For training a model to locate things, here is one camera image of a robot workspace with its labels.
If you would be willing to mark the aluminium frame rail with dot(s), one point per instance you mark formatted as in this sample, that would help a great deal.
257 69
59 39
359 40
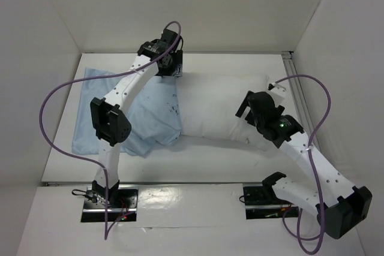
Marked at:
297 92

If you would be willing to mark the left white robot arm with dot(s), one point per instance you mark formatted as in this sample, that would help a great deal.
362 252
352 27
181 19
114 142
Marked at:
108 114

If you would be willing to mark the light blue pillowcase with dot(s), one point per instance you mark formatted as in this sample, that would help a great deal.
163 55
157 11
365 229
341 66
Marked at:
154 117

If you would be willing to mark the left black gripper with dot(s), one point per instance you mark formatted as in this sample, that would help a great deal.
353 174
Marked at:
176 70

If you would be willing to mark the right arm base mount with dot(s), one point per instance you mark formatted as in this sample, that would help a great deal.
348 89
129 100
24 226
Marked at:
259 204

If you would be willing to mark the white pillow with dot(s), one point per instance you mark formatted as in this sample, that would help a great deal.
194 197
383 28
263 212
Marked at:
208 103

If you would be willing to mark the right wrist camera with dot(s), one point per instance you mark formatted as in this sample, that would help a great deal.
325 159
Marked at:
277 92

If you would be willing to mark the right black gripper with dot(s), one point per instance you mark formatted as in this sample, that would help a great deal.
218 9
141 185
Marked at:
248 107

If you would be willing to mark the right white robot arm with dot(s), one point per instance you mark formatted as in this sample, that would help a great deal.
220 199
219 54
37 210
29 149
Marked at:
337 203

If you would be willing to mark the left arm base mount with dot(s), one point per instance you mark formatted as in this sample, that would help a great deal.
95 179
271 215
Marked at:
122 207

